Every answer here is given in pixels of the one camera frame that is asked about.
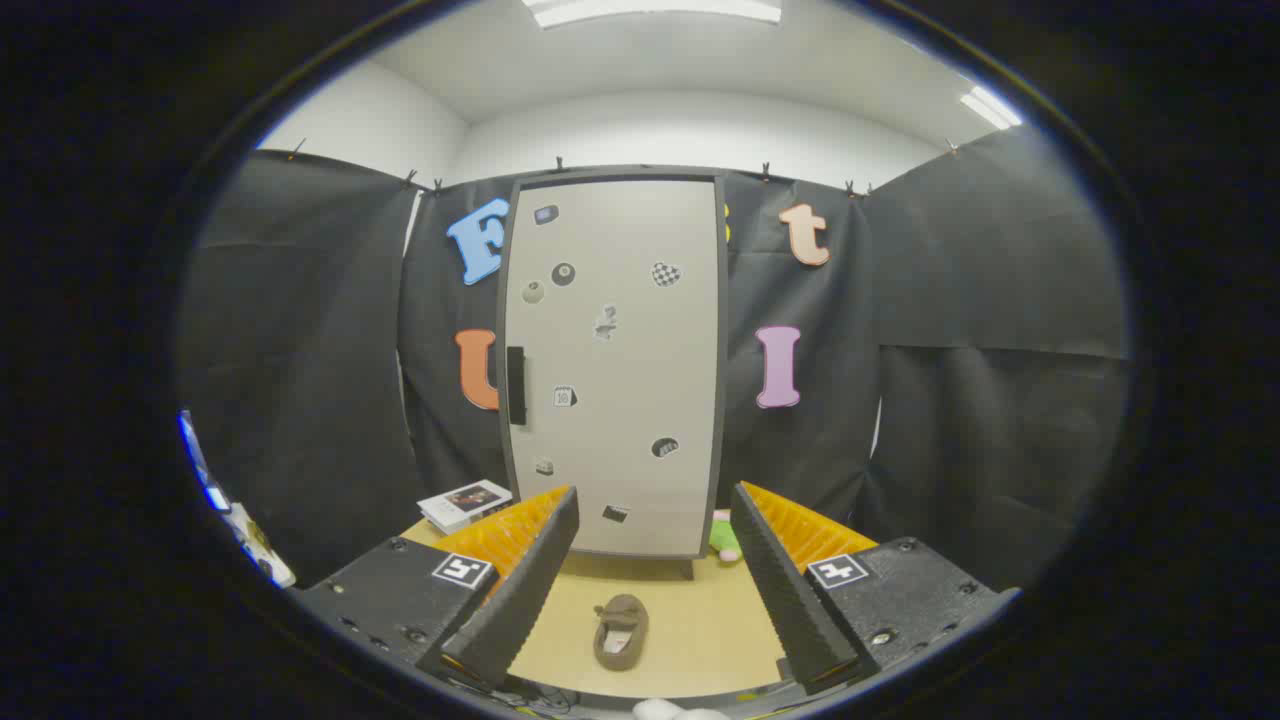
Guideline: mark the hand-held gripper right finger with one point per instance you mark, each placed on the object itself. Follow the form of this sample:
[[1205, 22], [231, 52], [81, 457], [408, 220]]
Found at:
[[790, 600]]

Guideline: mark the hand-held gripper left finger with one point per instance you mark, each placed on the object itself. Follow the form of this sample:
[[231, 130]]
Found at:
[[530, 590]]

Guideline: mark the brown fuzzy shoe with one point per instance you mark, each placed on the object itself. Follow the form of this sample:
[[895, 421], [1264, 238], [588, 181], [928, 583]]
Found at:
[[620, 640]]

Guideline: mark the grey shoe cabinet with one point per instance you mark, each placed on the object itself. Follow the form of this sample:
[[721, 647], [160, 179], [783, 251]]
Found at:
[[721, 350]]

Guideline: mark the green pink plush toy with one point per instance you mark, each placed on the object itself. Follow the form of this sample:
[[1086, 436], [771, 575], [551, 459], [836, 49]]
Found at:
[[722, 540]]

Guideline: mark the white blue printed board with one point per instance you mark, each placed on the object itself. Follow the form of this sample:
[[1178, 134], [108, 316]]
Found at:
[[255, 545]]

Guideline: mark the row of black cloth clips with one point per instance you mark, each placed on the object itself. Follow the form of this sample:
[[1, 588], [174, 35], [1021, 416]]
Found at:
[[559, 164]]

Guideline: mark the ceiling light panel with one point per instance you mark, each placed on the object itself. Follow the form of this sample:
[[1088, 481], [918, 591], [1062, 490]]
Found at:
[[990, 107], [650, 10]]

